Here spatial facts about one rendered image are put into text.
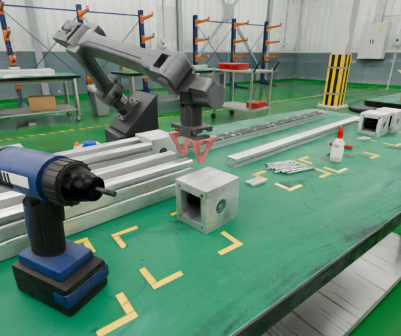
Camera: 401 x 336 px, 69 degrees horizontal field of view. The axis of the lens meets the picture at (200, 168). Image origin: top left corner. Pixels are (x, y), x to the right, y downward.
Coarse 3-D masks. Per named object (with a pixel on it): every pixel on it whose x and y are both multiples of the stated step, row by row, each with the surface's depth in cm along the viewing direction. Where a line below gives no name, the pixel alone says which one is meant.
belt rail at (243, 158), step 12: (348, 120) 142; (312, 132) 121; (324, 132) 125; (276, 144) 105; (288, 144) 108; (300, 144) 114; (228, 156) 92; (240, 156) 92; (252, 156) 95; (264, 156) 100
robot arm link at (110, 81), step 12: (72, 24) 88; (84, 24) 85; (60, 36) 87; (72, 36) 85; (96, 60) 104; (96, 72) 106; (96, 84) 115; (108, 84) 116; (120, 84) 123; (96, 96) 124; (108, 96) 121
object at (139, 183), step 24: (120, 168) 69; (144, 168) 73; (168, 168) 69; (192, 168) 74; (120, 192) 62; (144, 192) 66; (168, 192) 71; (0, 216) 48; (72, 216) 56; (96, 216) 60; (120, 216) 64; (0, 240) 49; (24, 240) 51
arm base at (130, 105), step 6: (120, 102) 128; (126, 102) 130; (132, 102) 132; (138, 102) 132; (120, 108) 130; (126, 108) 130; (132, 108) 131; (120, 114) 134; (126, 114) 132; (126, 120) 131
